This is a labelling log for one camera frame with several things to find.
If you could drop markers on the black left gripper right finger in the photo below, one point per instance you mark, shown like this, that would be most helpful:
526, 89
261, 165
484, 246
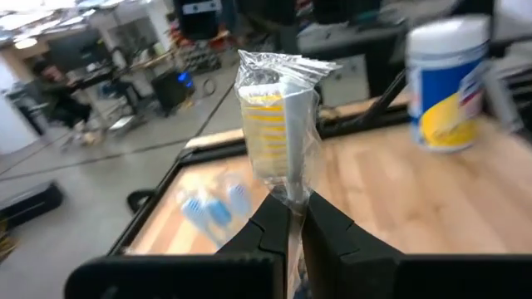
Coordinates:
374, 276

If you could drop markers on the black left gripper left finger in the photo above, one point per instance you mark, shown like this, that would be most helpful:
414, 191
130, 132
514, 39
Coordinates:
174, 278

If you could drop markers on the clear plastic wrapper foreground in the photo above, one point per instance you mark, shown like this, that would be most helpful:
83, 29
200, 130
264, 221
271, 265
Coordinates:
299, 137

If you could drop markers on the black floor box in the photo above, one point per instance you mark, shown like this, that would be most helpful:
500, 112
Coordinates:
29, 201

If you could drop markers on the black cabinet blue light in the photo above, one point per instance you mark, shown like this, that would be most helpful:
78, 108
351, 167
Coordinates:
168, 91

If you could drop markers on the disinfecting wipes canister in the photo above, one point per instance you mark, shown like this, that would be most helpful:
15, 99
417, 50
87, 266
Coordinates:
444, 91

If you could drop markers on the person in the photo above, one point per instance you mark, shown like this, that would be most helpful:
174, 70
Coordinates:
58, 99

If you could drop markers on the red parts shelving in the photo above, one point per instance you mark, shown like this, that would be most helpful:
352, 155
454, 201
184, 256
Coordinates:
199, 58

